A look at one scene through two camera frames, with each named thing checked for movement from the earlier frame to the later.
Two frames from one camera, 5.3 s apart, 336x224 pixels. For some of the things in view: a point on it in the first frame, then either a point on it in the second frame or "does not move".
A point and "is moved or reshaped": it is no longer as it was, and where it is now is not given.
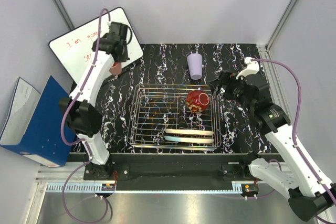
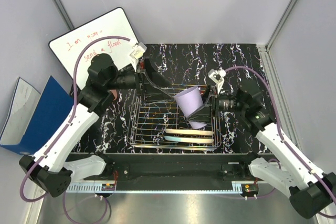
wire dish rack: [174, 116] does not move
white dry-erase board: [73, 50] does not move
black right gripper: [229, 79] -> [203, 115]
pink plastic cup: [116, 68] is moved or reshaped
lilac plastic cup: [195, 63] -> [189, 100]
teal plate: [189, 139] does not move
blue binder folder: [32, 126] does not move
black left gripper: [125, 57] -> [151, 93]
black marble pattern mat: [166, 103] does not move
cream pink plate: [189, 131] does not move
